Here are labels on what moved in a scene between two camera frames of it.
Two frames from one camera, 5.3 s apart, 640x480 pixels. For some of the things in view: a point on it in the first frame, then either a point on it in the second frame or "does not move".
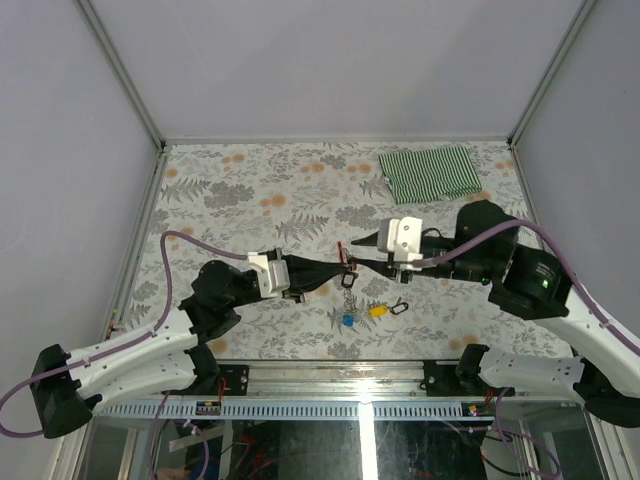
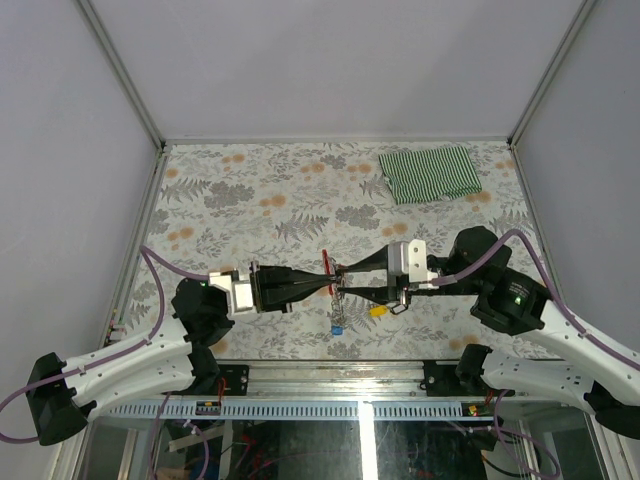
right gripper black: x=388 y=268 → x=398 y=291
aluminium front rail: x=335 y=380 does not move
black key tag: x=399 y=308 does not move
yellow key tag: x=378 y=311 does not move
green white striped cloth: x=430 y=173 does not move
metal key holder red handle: x=348 y=297 → x=337 y=309
